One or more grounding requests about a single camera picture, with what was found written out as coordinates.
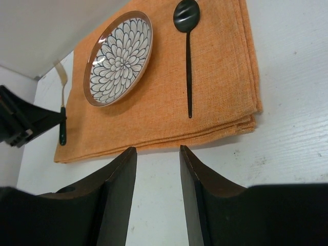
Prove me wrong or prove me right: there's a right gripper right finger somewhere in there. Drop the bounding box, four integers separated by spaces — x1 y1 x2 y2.
179 146 327 245

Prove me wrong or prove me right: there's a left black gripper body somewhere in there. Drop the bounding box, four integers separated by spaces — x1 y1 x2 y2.
1 85 64 148

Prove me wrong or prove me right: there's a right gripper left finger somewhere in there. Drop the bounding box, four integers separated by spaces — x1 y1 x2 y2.
1 147 137 245

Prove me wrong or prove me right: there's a gold fork black handle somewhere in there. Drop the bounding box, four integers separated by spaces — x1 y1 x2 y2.
55 62 68 146

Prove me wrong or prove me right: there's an orange cloth placemat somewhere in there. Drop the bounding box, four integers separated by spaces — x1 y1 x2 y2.
54 1 262 163

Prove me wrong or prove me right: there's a patterned ceramic plate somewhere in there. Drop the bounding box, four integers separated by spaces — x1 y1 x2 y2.
84 11 153 107

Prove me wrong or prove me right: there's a black slotted spoon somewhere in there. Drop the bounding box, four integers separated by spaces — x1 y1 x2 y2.
173 0 200 118

